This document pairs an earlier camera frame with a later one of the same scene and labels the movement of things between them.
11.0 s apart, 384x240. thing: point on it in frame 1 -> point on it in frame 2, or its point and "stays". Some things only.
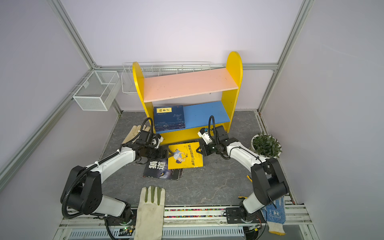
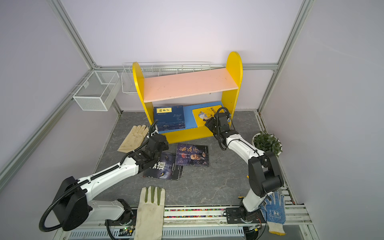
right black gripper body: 212,148 -> 211,126
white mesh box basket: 98,90 stays
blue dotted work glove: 275,218 stays
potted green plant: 266,146 stays
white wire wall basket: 157,69 stays
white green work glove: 150,212 stays
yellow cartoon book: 185,155 -> 201,115
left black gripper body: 154,153 -> 165,147
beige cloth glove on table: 134,132 stays
